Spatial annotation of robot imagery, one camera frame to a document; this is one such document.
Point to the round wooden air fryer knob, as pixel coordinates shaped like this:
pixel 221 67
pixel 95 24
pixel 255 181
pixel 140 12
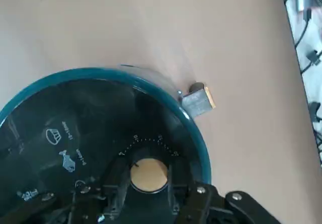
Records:
pixel 148 175

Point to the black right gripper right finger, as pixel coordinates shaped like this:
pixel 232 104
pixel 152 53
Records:
pixel 201 204

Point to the green air fryer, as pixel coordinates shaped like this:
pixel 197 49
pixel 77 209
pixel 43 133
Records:
pixel 88 108

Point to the black plug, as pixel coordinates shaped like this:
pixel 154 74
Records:
pixel 313 58

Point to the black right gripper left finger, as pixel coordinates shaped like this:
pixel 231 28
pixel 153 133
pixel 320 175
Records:
pixel 83 204

